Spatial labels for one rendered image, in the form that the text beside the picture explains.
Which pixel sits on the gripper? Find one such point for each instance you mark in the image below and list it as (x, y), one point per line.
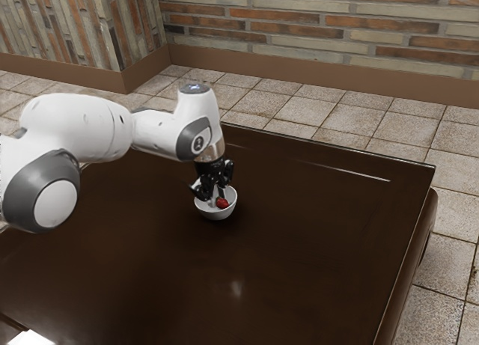
(212, 168)

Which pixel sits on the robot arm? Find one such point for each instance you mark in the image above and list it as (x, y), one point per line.
(75, 135)

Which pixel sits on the red strawberry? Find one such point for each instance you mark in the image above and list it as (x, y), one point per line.
(222, 202)

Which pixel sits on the white bowl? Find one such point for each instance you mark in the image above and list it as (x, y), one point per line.
(219, 209)

